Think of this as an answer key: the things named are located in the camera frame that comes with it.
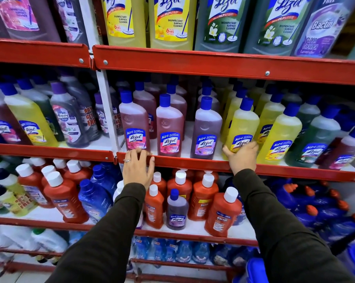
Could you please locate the yellow cleaner bottle blue cap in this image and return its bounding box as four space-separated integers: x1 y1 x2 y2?
221 98 260 161
0 83 59 148

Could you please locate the person's left forearm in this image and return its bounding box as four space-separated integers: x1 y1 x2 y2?
45 183 147 283

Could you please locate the large yellow cleaner bottle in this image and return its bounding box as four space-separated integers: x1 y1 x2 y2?
148 0 197 51
101 0 147 48

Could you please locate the pink cleaner bottle blue cap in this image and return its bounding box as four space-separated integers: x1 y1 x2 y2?
167 84 188 136
156 94 184 158
119 91 151 152
133 82 157 140

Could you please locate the blue liquid bottle blue cap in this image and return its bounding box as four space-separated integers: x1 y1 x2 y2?
90 163 123 198
78 179 114 224

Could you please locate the large lavender floor cleaner bottle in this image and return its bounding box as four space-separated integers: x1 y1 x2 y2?
292 0 355 59

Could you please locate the large dark bottle white label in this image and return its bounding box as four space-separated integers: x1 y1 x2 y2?
52 0 89 46

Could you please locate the row of clear blue bottles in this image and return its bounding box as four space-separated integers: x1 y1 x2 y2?
133 236 246 267

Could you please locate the group of blue bottles orange caps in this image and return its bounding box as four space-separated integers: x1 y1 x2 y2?
266 177 355 245

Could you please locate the blue plastic container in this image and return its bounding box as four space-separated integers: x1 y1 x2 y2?
245 257 270 283

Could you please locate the pale yellow bottle dark cap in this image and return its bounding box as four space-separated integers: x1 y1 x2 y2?
0 184 22 215
0 168 38 217

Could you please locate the person's right forearm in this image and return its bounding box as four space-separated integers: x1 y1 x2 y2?
233 169 355 283

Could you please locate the small purple cleaner bottle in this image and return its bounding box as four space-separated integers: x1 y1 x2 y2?
166 188 189 231

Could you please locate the white shelf upright post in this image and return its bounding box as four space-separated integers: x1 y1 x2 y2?
78 0 121 153

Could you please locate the white bottle green cap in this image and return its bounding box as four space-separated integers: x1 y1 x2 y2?
30 228 69 253

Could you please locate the red metal shelf rail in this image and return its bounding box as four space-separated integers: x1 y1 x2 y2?
116 152 355 185
0 216 259 247
0 142 115 163
0 38 91 68
92 45 355 86

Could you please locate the row of yellow cleaner bottles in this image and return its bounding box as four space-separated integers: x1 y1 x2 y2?
220 81 302 165

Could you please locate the brown cleaner bottle blue cap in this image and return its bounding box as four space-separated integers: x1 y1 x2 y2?
318 127 355 171
0 85 31 145

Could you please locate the large bottle pink label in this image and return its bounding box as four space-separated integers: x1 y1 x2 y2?
0 0 61 42

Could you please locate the large green cleaner bottle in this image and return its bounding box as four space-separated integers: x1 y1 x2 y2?
194 0 252 53
243 0 314 56

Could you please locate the grey cleaner bottle purple cap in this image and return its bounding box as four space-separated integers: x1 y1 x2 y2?
94 93 111 136
60 74 102 142
50 82 90 148

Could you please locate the group of orange bottles white caps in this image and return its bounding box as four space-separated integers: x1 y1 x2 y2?
16 157 93 224
144 169 243 238

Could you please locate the purple cleaner bottle blue cap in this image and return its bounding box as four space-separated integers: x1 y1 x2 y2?
198 85 221 113
190 96 223 160

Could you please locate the person's right hand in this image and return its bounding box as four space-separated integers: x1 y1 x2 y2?
222 141 259 176

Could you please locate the person's left hand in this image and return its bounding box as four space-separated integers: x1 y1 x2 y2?
122 148 155 190

